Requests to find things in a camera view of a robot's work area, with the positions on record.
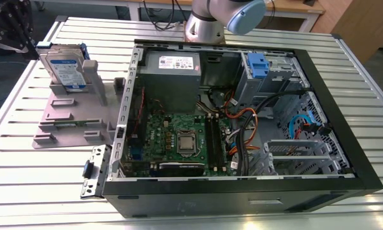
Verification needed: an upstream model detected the black RAM slot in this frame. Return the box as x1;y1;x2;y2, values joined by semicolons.
204;114;218;172
212;114;227;172

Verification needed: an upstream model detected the blue expansion slot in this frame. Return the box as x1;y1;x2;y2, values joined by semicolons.
128;145;144;161

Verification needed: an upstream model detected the metal card retention bracket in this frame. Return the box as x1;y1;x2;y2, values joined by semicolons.
79;144;112;199

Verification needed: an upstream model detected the brown wooden cabinet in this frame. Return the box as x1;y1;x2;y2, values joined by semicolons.
311;0;383;64

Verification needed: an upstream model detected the power wire black connector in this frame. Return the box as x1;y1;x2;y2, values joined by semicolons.
301;122;332;137

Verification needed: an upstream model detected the black office chair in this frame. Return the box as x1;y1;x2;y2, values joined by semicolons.
0;45;22;58

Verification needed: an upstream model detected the silver CPU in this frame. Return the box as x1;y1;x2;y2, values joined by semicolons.
176;136;195;150

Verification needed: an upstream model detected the orange wire bundle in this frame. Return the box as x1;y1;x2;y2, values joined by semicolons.
224;107;261;156

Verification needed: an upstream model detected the grey parts rack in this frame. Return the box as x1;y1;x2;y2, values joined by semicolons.
31;59;127;150

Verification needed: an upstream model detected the blue data wire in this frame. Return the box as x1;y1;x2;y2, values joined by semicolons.
288;115;313;139

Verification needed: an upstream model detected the white floor cable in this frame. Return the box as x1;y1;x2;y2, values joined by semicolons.
0;61;29;70

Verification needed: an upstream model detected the green motherboard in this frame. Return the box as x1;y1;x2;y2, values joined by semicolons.
120;112;239;178

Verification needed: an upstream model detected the black graphics card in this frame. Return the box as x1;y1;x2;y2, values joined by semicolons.
148;161;207;177

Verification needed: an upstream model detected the CPU socket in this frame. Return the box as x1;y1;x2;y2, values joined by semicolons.
174;129;199;157

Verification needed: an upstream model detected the blue plastic drive latch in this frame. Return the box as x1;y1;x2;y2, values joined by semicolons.
247;52;271;79

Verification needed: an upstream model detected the thin red wire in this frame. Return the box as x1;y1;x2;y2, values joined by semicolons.
131;86;146;138

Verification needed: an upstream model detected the grey power supply unit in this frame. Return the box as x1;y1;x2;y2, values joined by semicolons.
136;50;202;115

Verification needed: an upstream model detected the yellow black wire bundle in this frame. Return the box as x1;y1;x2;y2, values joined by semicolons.
195;100;225;115

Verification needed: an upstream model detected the black PC case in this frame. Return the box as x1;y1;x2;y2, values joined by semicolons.
100;38;383;219

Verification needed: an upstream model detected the metal disk bay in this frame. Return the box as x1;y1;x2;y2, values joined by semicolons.
263;139;351;177

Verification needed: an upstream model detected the green RAM stick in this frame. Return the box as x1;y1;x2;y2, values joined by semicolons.
51;121;88;127

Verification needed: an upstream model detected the hard disk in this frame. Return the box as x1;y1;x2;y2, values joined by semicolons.
34;41;90;94

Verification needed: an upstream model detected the metal drive cage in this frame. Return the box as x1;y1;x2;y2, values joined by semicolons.
235;51;309;113

